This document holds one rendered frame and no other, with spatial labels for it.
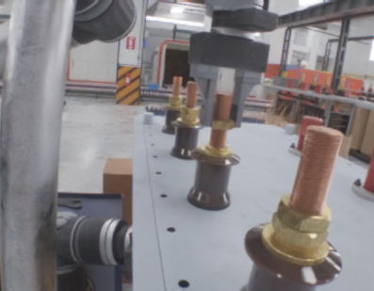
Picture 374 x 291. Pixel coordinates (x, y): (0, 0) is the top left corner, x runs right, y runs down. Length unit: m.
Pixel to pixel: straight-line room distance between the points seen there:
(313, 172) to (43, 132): 0.38
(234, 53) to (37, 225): 0.43
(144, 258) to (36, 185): 0.21
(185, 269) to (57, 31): 0.40
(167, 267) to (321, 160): 0.23
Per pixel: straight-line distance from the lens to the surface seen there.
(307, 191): 0.24
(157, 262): 0.37
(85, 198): 1.56
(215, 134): 0.47
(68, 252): 0.65
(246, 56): 0.47
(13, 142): 0.46
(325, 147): 0.23
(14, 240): 0.51
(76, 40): 0.71
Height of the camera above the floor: 1.60
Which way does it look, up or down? 16 degrees down
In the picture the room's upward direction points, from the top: 7 degrees clockwise
